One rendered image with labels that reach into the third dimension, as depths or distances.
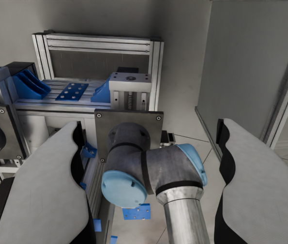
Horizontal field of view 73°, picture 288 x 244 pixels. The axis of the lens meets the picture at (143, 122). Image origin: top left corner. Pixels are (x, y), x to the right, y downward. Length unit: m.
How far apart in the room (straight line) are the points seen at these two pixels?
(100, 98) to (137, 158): 0.34
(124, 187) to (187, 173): 0.15
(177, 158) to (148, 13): 1.25
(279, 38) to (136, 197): 0.69
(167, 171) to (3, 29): 1.66
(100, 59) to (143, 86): 0.85
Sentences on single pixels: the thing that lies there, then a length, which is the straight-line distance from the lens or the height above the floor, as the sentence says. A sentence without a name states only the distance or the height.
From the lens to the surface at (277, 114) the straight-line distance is 0.81.
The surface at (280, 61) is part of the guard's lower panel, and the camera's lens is 0.83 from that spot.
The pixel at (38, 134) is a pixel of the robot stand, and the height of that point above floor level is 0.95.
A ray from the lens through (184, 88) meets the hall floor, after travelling 1.74.
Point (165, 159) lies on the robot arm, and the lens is 0.49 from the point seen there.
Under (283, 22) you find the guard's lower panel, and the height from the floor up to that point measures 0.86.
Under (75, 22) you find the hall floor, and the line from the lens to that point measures 1.66.
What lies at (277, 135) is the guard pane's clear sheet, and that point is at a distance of 0.85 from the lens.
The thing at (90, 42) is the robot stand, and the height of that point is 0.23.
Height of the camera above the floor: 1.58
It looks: 58 degrees down
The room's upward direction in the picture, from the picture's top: 180 degrees clockwise
